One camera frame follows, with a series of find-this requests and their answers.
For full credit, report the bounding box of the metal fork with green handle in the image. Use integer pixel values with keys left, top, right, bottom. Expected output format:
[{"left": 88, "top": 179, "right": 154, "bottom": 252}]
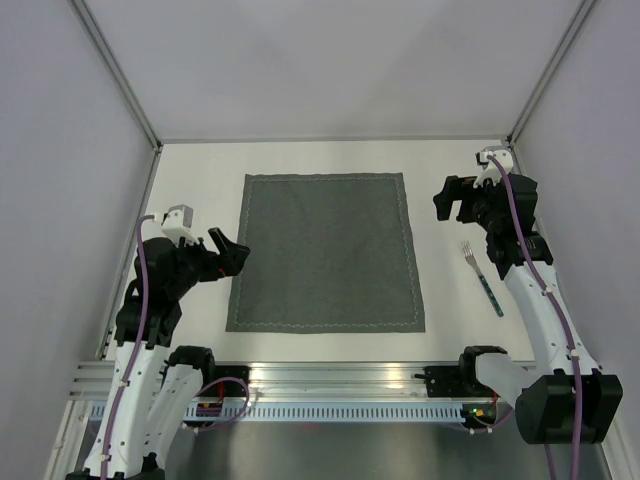
[{"left": 461, "top": 241, "right": 504, "bottom": 318}]

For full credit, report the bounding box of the right aluminium frame post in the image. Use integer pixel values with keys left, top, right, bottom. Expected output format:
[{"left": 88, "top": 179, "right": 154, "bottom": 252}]
[{"left": 506, "top": 0, "right": 600, "bottom": 147}]

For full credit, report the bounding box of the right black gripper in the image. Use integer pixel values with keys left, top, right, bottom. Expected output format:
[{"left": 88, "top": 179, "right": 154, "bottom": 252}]
[{"left": 433, "top": 175, "right": 503, "bottom": 233}]

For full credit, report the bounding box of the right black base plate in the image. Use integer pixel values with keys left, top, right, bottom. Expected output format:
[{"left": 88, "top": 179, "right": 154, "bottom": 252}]
[{"left": 412, "top": 365, "right": 494, "bottom": 399}]

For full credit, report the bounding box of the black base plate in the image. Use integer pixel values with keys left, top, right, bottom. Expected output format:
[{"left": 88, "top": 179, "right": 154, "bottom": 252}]
[
  {"left": 412, "top": 365, "right": 494, "bottom": 399},
  {"left": 196, "top": 364, "right": 251, "bottom": 400}
]

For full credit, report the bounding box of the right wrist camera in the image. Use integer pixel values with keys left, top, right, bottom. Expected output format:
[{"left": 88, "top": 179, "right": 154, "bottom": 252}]
[{"left": 473, "top": 146, "right": 514, "bottom": 188}]

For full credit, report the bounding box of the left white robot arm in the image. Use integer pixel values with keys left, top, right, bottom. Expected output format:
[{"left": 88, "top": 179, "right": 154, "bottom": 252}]
[{"left": 69, "top": 228, "right": 250, "bottom": 479}]

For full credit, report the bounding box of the aluminium mounting rail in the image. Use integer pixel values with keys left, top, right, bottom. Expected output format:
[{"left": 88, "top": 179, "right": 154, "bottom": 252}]
[{"left": 68, "top": 360, "right": 541, "bottom": 401}]

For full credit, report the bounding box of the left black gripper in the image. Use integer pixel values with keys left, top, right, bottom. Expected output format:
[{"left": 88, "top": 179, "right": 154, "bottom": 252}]
[{"left": 167, "top": 227, "right": 249, "bottom": 298}]

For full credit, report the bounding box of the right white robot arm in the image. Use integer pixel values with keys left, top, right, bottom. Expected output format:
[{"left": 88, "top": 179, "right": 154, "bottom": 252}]
[{"left": 434, "top": 174, "right": 623, "bottom": 444}]

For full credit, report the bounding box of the left aluminium frame post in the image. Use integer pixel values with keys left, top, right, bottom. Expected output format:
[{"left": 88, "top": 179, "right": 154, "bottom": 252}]
[{"left": 68, "top": 0, "right": 162, "bottom": 152}]

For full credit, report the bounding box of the aluminium frame post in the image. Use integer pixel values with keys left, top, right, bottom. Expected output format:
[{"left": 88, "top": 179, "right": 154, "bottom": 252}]
[
  {"left": 506, "top": 0, "right": 600, "bottom": 147},
  {"left": 68, "top": 0, "right": 162, "bottom": 152}
]

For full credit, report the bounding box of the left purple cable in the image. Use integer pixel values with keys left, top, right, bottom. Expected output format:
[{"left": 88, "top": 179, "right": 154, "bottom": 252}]
[{"left": 97, "top": 213, "right": 251, "bottom": 466}]

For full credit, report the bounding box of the white slotted cable duct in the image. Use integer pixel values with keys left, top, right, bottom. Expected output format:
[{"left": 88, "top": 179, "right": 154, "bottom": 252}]
[{"left": 87, "top": 403, "right": 474, "bottom": 422}]

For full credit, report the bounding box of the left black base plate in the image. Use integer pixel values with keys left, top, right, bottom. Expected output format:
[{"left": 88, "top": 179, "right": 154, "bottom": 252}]
[{"left": 196, "top": 364, "right": 251, "bottom": 400}]

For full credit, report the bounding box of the grey cloth napkin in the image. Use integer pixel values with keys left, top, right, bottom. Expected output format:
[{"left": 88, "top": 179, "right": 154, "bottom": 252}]
[{"left": 226, "top": 173, "right": 426, "bottom": 335}]

